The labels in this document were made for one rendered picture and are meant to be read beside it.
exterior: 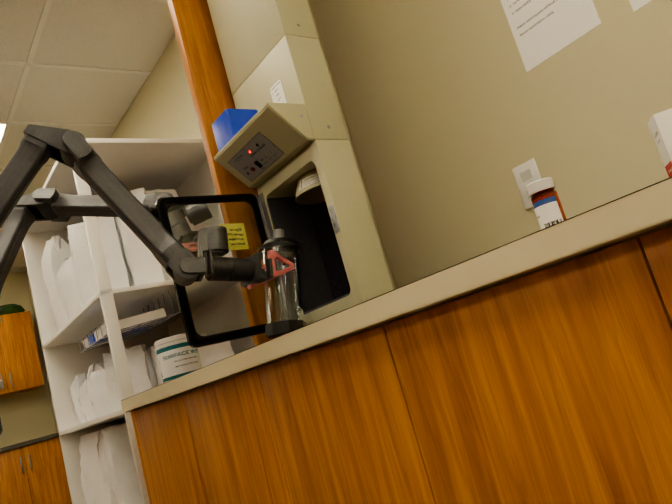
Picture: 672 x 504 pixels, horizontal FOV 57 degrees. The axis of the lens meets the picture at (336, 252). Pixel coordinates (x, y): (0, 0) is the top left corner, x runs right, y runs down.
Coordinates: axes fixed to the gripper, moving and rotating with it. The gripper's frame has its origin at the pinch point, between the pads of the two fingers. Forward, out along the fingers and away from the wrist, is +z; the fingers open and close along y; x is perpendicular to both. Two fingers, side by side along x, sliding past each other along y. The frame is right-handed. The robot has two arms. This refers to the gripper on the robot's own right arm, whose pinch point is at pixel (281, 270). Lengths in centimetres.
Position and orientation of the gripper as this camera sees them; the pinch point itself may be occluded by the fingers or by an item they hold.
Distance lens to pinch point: 155.2
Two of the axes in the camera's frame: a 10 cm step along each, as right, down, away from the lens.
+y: -5.6, 2.7, 7.8
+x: 1.2, 9.6, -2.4
